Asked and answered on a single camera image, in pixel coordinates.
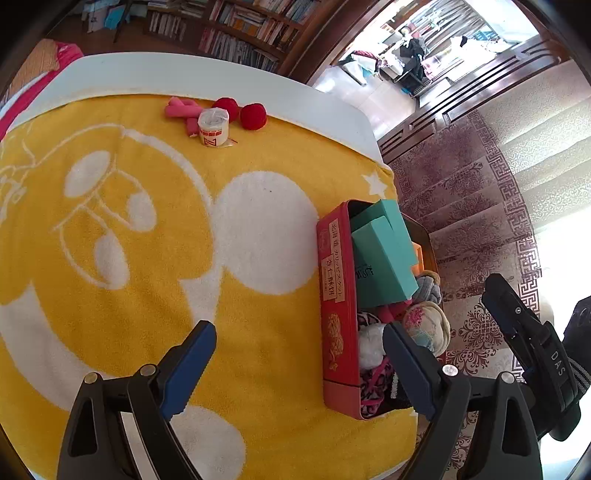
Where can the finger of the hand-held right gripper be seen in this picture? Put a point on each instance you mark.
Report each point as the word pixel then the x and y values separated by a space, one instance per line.
pixel 510 314

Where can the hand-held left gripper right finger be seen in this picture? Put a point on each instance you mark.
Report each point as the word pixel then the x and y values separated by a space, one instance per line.
pixel 411 371

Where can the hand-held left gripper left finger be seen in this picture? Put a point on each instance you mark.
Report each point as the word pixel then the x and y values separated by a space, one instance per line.
pixel 189 367

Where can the red metal tin container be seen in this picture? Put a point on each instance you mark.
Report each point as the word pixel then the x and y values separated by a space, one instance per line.
pixel 334 323

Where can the teal cardboard box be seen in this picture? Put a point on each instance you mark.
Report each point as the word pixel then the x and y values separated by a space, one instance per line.
pixel 385 263
pixel 374 214

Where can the yellow and white blanket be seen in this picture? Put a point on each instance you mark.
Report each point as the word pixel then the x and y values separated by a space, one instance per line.
pixel 258 332

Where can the orange embossed block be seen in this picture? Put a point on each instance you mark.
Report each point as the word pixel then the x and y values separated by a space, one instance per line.
pixel 418 258

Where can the purple patterned curtain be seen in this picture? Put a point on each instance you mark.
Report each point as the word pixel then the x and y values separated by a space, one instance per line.
pixel 498 194

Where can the red pompom ball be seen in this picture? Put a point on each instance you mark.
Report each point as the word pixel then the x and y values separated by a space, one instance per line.
pixel 253 116
pixel 226 108

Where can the clothes rack with dark garments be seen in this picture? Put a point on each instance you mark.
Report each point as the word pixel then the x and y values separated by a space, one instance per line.
pixel 415 55

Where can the red bed cover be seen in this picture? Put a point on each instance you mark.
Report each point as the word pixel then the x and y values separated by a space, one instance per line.
pixel 27 106

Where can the orange quilted pillow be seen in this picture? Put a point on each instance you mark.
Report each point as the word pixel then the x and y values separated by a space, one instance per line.
pixel 34 64

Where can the wooden bookshelf with books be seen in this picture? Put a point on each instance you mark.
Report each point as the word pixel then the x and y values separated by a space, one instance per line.
pixel 231 23

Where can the wooden door frame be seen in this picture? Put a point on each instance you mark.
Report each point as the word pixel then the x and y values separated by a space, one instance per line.
pixel 461 106

